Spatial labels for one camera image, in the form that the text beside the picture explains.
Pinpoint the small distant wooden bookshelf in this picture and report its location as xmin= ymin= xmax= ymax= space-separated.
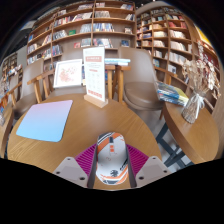
xmin=1 ymin=53 xmax=19 ymax=81

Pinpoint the pink and blue mouse pad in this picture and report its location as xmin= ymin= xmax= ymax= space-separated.
xmin=15 ymin=99 xmax=74 ymax=143

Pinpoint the white sign on wooden base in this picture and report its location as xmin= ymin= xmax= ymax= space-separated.
xmin=82 ymin=46 xmax=109 ymax=109

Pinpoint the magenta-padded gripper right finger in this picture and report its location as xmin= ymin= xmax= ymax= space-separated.
xmin=126 ymin=143 xmax=172 ymax=189

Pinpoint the glass vase with cream flowers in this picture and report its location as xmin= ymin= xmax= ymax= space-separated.
xmin=180 ymin=41 xmax=222 ymax=125

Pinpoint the stack of light blue books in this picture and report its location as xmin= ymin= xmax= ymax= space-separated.
xmin=104 ymin=57 xmax=132 ymax=67

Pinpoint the white and orange computer mouse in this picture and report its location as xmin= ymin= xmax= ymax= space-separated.
xmin=95 ymin=131 xmax=130 ymax=186

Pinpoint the round wooden side table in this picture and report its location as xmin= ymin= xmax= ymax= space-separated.
xmin=0 ymin=105 xmax=16 ymax=160
xmin=154 ymin=101 xmax=221 ymax=168

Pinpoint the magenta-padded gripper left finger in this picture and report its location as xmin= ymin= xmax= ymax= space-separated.
xmin=53 ymin=143 xmax=99 ymax=189

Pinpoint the curved wooden bookshelf unit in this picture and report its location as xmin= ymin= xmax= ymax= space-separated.
xmin=134 ymin=4 xmax=224 ymax=111

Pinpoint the large wooden bookshelf unit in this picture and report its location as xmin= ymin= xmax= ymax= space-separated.
xmin=26 ymin=0 xmax=138 ymax=73

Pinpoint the white framed floral picture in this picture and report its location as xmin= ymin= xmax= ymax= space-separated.
xmin=53 ymin=58 xmax=83 ymax=89

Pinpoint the stack of colourful books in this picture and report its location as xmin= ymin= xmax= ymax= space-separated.
xmin=156 ymin=81 xmax=190 ymax=107

